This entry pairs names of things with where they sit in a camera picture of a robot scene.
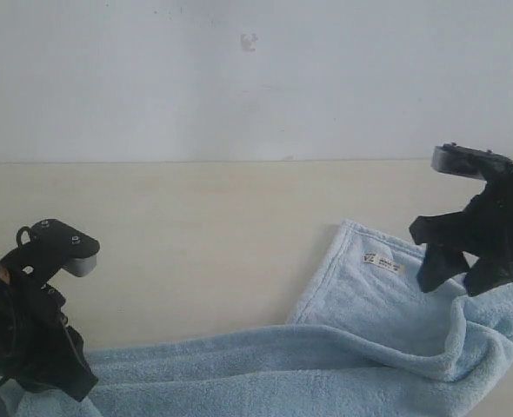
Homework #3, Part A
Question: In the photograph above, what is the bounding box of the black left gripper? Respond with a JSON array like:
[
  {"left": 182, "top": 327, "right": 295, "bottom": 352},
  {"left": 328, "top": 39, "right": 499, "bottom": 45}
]
[{"left": 0, "top": 260, "right": 98, "bottom": 402}]

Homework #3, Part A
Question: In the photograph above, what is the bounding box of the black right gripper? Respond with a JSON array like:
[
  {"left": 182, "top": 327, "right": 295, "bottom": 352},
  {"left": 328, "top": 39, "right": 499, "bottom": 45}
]
[{"left": 410, "top": 170, "right": 513, "bottom": 296}]

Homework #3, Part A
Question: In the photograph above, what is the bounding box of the light blue fluffy towel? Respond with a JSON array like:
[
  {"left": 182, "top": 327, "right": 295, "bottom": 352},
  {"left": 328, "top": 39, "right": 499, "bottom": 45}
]
[{"left": 0, "top": 221, "right": 513, "bottom": 416}]

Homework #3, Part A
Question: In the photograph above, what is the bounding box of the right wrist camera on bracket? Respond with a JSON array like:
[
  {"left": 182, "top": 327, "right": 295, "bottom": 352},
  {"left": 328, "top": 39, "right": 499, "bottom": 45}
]
[{"left": 430, "top": 142, "right": 513, "bottom": 182}]

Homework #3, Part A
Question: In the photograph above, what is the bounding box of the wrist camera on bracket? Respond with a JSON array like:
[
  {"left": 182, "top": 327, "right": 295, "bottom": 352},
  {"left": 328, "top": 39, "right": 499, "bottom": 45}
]
[
  {"left": 430, "top": 142, "right": 513, "bottom": 182},
  {"left": 0, "top": 219, "right": 101, "bottom": 287}
]

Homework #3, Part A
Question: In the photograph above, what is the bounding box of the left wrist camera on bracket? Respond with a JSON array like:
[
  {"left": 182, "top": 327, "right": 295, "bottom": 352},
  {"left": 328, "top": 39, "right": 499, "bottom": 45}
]
[{"left": 0, "top": 219, "right": 101, "bottom": 287}]

